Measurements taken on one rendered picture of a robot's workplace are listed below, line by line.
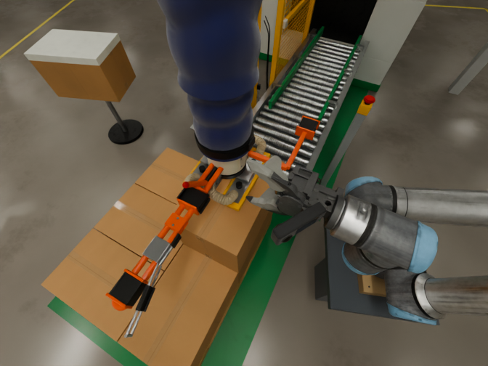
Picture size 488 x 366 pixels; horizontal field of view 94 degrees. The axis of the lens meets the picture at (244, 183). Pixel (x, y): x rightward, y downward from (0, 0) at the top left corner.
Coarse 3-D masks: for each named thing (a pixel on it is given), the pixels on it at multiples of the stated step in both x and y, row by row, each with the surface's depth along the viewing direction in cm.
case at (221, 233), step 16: (256, 192) 121; (176, 208) 116; (208, 208) 116; (224, 208) 116; (240, 208) 116; (256, 208) 116; (192, 224) 112; (208, 224) 112; (224, 224) 112; (240, 224) 112; (256, 224) 125; (192, 240) 124; (208, 240) 108; (224, 240) 108; (240, 240) 108; (208, 256) 140; (224, 256) 117; (240, 256) 116
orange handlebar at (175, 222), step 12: (300, 144) 99; (252, 156) 97; (264, 156) 96; (288, 168) 94; (180, 204) 84; (180, 216) 81; (168, 228) 80; (180, 228) 78; (168, 240) 77; (144, 264) 74; (144, 276) 71
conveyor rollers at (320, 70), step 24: (336, 48) 274; (312, 72) 247; (336, 72) 250; (288, 96) 227; (312, 96) 226; (336, 96) 225; (264, 120) 207; (288, 120) 207; (288, 144) 192; (312, 144) 192
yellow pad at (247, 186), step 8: (264, 152) 112; (256, 160) 109; (256, 176) 105; (232, 184) 102; (240, 184) 99; (248, 184) 102; (224, 192) 100; (240, 192) 100; (248, 192) 101; (240, 200) 98; (232, 208) 98
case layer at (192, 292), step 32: (160, 160) 183; (192, 160) 183; (128, 192) 168; (160, 192) 168; (96, 224) 154; (128, 224) 154; (160, 224) 154; (96, 256) 143; (128, 256) 143; (192, 256) 143; (64, 288) 133; (96, 288) 133; (160, 288) 133; (192, 288) 133; (224, 288) 133; (96, 320) 125; (128, 320) 125; (160, 320) 125; (192, 320) 125; (160, 352) 117; (192, 352) 117
